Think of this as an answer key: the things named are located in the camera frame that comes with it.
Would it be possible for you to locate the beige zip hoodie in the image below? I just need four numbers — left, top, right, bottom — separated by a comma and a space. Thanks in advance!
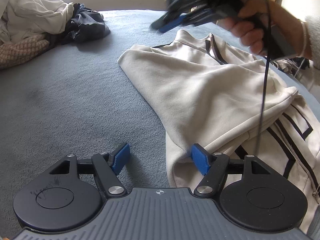
118, 30, 319, 236

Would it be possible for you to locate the person right hand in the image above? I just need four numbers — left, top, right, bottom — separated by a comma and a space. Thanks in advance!
217, 0, 312, 60

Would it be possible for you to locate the grey-blue bed blanket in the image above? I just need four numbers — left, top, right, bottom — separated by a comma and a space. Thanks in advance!
1, 10, 319, 239

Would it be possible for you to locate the dark furry garment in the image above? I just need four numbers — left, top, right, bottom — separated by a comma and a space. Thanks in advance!
46, 3, 111, 48

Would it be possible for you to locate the metal storage shelf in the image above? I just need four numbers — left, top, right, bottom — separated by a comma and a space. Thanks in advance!
272, 57, 310, 80

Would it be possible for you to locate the pale beige crumpled garment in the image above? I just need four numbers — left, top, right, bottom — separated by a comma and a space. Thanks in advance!
1, 0, 74, 43

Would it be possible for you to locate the checked pink cloth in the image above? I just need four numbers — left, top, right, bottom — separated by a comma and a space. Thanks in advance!
0, 34, 50, 69

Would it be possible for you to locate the black cable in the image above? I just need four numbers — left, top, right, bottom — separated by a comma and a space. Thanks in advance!
253, 0, 273, 156

